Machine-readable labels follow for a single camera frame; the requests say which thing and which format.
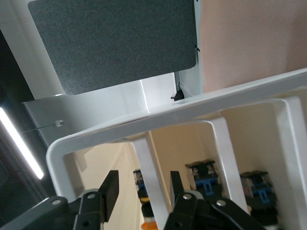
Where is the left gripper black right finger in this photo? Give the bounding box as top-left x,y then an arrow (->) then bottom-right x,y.
165,170 -> 264,230

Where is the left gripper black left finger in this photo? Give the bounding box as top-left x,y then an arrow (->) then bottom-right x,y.
71,169 -> 120,230

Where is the black push button blue clip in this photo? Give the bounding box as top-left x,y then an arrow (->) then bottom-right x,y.
239,170 -> 279,227
185,160 -> 223,199

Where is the white drawer cabinet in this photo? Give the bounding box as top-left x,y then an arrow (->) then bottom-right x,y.
45,67 -> 307,230

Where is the white partition board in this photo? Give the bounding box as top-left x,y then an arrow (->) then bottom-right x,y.
23,71 -> 202,149

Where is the white ceiling light strip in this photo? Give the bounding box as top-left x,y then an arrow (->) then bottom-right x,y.
0,106 -> 45,180

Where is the black clamp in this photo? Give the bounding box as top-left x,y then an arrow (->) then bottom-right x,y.
170,82 -> 186,101

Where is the grey felt panel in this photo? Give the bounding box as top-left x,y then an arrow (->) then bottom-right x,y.
27,0 -> 199,96

